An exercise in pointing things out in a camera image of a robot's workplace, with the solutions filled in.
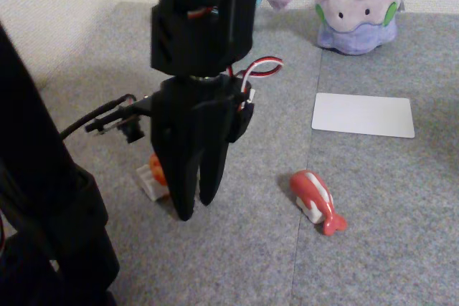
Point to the grey carpet tile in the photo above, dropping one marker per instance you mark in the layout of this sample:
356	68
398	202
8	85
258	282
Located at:
394	213
233	248

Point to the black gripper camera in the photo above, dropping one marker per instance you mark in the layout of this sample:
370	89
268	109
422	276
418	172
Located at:
131	127

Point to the orange shrimp sushi toy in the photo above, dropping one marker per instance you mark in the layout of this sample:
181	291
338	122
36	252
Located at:
156	173

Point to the pink Goomy plush toy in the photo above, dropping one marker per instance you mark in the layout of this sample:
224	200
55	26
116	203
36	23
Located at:
355	15

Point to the red tuna sushi toy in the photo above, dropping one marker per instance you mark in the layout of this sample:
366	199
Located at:
312	191

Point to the white rectangular card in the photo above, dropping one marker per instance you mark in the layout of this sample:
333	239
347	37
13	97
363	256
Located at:
362	116

